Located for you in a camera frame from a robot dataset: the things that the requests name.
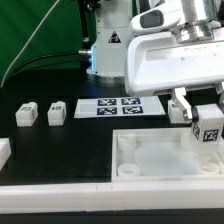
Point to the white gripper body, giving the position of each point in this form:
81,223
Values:
163,53

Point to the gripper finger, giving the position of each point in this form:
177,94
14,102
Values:
178,97
220,96

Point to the white square tabletop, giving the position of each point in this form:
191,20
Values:
163,154

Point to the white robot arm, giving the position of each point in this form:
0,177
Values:
114,16

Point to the white marker sheet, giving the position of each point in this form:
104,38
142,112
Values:
118,107

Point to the green backdrop curtain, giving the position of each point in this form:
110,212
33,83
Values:
33,30

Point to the white front fence wall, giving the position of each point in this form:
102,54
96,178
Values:
118,196

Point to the white fence wall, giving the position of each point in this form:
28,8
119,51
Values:
5,151
118,196

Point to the white left fence wall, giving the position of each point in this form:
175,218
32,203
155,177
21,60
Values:
5,151

